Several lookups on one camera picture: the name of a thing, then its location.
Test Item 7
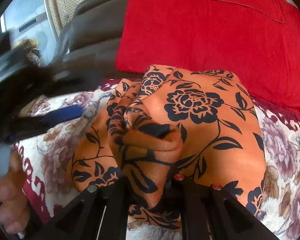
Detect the orange floral blouse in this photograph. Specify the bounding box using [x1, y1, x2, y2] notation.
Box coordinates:
[66, 65, 266, 230]

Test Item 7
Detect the person's left hand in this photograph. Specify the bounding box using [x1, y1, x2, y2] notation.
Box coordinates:
[0, 150, 30, 234]

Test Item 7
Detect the floral plush blanket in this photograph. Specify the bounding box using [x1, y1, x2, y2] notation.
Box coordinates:
[16, 80, 300, 239]

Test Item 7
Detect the decorated vase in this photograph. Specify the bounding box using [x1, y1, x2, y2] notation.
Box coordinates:
[14, 38, 42, 67]

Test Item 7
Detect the red folded garment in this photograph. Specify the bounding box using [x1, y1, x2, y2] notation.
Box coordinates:
[116, 0, 300, 115]

